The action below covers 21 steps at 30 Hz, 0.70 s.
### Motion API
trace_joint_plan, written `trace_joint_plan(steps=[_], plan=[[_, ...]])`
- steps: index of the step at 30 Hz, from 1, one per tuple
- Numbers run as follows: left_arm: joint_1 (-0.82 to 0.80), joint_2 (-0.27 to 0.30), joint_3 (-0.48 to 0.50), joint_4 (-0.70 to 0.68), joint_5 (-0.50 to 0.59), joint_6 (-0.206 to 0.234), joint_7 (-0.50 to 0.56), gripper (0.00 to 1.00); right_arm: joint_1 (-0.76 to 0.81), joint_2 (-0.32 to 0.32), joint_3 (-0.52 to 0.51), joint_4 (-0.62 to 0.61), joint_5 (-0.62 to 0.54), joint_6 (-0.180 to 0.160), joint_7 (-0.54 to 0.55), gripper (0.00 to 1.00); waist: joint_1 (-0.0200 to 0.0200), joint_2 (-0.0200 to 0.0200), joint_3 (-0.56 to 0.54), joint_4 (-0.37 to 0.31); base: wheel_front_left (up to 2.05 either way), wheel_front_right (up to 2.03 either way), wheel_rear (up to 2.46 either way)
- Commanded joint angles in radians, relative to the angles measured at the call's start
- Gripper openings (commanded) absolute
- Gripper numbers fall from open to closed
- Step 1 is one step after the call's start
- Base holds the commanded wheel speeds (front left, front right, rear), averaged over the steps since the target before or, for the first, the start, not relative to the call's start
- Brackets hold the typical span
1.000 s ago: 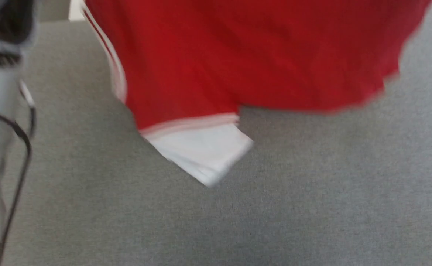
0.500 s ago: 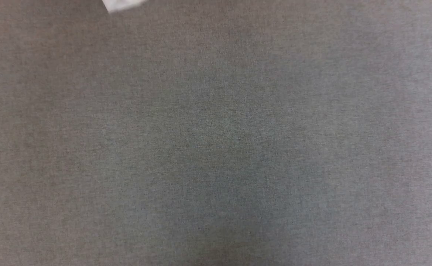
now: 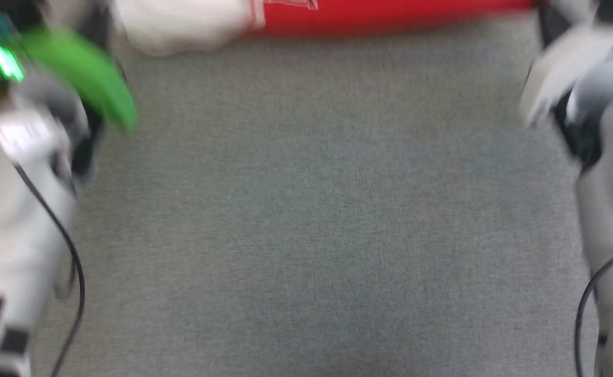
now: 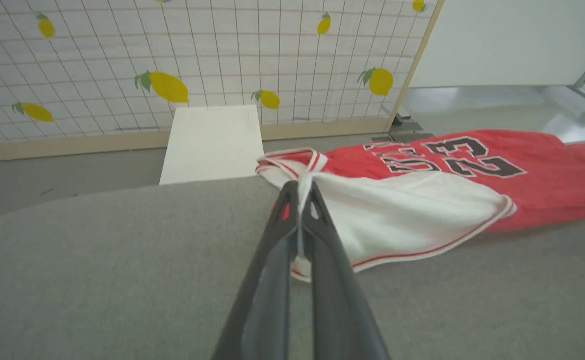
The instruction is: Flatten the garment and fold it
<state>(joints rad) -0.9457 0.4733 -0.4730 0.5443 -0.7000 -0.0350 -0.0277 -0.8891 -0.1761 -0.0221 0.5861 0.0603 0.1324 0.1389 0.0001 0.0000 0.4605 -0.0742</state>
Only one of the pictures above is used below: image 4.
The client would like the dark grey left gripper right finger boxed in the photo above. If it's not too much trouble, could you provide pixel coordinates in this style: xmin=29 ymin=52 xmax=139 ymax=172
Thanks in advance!
xmin=301 ymin=181 xmax=391 ymax=360

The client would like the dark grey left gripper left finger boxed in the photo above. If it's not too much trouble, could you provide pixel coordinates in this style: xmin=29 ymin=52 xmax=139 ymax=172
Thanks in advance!
xmin=212 ymin=181 xmax=302 ymax=360

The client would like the red and white basketball jersey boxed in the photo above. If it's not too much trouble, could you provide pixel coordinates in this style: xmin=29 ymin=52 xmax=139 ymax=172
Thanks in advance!
xmin=256 ymin=129 xmax=585 ymax=284

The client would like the white rectangular block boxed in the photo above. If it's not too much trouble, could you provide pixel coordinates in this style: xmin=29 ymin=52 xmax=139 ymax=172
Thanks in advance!
xmin=159 ymin=104 xmax=265 ymax=186

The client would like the grey metal panel foot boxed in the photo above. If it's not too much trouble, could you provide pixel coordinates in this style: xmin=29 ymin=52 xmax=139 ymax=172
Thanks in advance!
xmin=371 ymin=112 xmax=436 ymax=145

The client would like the lemon print grid panel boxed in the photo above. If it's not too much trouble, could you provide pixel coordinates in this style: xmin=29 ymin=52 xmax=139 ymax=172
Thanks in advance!
xmin=0 ymin=0 xmax=446 ymax=164

